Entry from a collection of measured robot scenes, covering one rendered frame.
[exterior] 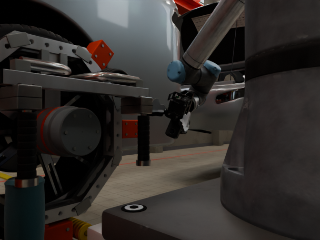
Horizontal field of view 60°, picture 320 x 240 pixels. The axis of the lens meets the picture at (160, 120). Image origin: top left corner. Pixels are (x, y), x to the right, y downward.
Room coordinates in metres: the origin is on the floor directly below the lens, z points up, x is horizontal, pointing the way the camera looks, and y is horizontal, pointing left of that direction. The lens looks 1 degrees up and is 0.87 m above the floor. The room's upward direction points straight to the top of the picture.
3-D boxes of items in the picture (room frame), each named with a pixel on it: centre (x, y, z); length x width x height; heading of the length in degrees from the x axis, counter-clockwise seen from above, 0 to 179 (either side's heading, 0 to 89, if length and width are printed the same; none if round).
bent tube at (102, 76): (0.84, 0.18, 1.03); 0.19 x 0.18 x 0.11; 50
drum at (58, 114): (0.79, 0.28, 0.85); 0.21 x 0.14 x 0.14; 50
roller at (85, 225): (1.00, 0.34, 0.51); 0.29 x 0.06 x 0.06; 50
